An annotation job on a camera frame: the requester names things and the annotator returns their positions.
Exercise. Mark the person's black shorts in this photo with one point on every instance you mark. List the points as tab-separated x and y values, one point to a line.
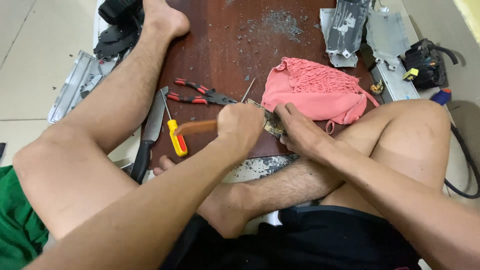
300	243

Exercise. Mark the heap of black plastic parts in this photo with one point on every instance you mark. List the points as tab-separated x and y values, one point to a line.
116	39

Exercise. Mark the person's left fingers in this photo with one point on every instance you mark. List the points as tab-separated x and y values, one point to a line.
243	108

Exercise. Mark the yellow plastic connector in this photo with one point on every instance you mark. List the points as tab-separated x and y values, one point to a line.
410	74

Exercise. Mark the bent grey metal cover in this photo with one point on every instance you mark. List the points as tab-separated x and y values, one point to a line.
345	30

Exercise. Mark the person's right leg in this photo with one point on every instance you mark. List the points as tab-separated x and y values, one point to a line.
393	150

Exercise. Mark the thin metal rod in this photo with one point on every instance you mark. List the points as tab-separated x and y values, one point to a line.
248	90

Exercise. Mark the silver metal tray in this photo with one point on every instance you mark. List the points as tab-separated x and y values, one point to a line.
77	86

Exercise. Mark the heap of grey debris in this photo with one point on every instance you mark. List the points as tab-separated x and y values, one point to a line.
283	24

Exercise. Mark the person's right fingers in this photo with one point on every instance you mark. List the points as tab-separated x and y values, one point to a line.
287	111

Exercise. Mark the red black pliers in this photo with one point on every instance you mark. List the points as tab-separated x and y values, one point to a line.
221	99

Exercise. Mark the circuit board piece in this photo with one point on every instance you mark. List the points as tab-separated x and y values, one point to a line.
270	122

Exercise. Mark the green cloth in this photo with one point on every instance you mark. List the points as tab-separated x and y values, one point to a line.
18	221

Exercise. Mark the person's left hand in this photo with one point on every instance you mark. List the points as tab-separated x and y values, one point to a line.
240	125

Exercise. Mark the person's left leg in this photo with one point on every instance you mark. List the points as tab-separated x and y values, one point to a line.
97	123

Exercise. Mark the small copper coil part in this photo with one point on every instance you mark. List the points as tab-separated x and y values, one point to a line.
376	88

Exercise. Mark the flat grey metal plate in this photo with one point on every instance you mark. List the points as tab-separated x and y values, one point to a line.
386	35

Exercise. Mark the person's leg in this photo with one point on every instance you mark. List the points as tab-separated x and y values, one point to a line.
97	123
393	150

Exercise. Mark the black bulky device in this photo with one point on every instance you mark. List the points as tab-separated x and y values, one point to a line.
118	9

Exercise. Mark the person's right hand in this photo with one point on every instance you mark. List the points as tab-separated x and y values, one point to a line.
303	135

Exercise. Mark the pink ruffled cloth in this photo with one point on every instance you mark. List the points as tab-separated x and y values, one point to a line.
318	97

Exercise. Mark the brown wooden board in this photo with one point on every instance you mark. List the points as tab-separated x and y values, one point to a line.
217	56

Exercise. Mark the yellow red screwdriver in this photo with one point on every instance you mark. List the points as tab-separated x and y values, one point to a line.
178	138

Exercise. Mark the long silver metal casing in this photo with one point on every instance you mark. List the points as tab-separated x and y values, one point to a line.
397	84

